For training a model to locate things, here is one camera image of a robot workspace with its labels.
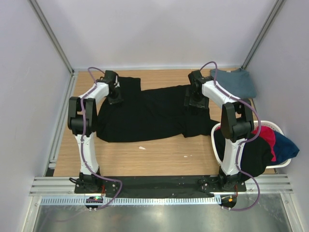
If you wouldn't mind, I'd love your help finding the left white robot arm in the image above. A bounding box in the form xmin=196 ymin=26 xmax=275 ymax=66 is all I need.
xmin=68 ymin=67 xmax=123 ymax=193

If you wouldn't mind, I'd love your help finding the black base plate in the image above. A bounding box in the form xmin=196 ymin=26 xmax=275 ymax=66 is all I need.
xmin=69 ymin=175 xmax=246 ymax=199

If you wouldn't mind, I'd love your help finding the white slotted cable duct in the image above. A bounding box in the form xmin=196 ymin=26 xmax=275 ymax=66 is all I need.
xmin=41 ymin=195 xmax=221 ymax=206

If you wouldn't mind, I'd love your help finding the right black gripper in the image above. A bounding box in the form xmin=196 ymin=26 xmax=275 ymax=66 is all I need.
xmin=184 ymin=87 xmax=210 ymax=112

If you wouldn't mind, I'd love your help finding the aluminium front rail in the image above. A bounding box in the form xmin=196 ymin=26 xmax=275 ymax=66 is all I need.
xmin=30 ymin=174 xmax=293 ymax=198

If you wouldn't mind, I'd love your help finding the black garment in basket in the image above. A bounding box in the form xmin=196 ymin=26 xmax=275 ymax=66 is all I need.
xmin=214 ymin=127 xmax=272 ymax=177

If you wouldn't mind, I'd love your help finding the aluminium corner post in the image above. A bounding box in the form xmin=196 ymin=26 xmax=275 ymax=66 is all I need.
xmin=241 ymin=0 xmax=286 ymax=69
xmin=28 ymin=0 xmax=74 ymax=75

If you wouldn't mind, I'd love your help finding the right aluminium corner post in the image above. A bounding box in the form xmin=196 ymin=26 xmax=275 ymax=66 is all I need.
xmin=241 ymin=0 xmax=286 ymax=69

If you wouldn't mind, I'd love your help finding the red garment in basket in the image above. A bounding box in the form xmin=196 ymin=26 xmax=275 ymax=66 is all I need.
xmin=250 ymin=126 xmax=276 ymax=162

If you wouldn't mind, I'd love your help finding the left aluminium corner post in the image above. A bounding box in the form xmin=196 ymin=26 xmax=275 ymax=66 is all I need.
xmin=28 ymin=0 xmax=74 ymax=75

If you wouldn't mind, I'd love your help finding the folded teal t-shirt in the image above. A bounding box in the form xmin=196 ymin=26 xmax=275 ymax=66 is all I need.
xmin=216 ymin=68 xmax=257 ymax=99

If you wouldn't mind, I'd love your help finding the navy garment in basket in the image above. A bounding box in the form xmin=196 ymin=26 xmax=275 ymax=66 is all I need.
xmin=273 ymin=131 xmax=299 ymax=164

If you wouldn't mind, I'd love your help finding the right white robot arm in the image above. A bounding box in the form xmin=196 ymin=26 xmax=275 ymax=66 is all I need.
xmin=184 ymin=70 xmax=254 ymax=191

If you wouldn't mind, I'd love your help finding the white laundry basket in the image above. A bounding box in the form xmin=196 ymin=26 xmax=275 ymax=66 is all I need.
xmin=211 ymin=120 xmax=293 ymax=170

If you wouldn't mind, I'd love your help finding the black t-shirt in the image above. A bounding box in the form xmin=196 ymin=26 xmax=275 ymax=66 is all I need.
xmin=96 ymin=77 xmax=217 ymax=143

